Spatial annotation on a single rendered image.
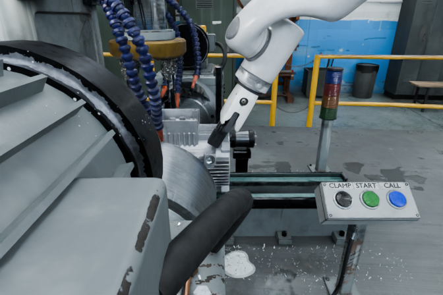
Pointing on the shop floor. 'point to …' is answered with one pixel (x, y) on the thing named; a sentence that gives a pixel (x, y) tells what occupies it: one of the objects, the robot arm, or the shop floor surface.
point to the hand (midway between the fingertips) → (216, 138)
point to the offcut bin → (311, 80)
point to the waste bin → (364, 80)
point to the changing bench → (426, 89)
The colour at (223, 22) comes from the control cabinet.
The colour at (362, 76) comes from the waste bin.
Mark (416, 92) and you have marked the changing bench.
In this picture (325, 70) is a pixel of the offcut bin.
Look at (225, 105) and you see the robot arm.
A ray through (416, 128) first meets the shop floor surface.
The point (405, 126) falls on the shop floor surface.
